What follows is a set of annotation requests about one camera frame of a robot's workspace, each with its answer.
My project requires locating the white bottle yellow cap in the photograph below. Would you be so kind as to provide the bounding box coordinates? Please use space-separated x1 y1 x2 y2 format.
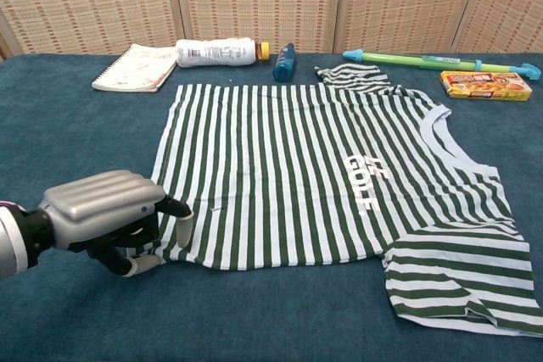
175 37 272 69

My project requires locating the white spiral notebook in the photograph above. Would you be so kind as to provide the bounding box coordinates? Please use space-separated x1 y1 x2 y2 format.
91 42 178 94

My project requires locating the woven folding screen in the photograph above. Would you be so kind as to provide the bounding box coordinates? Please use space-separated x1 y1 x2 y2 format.
0 0 543 62

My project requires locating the green blue water squirter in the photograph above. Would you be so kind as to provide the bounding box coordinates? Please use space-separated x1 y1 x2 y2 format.
342 49 541 81

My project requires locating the green white striped T-shirt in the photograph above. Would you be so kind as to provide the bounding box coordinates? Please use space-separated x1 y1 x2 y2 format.
148 63 543 337

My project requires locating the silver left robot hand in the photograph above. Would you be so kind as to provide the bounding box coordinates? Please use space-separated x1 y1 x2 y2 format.
36 170 195 279

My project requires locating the blue bottle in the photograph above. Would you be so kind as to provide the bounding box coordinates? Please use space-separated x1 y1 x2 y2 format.
271 42 297 82

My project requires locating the yellow curry box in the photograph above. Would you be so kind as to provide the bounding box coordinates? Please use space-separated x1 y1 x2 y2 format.
439 70 534 103

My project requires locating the blue felt table cover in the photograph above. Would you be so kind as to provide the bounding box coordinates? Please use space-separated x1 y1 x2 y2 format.
0 53 543 362

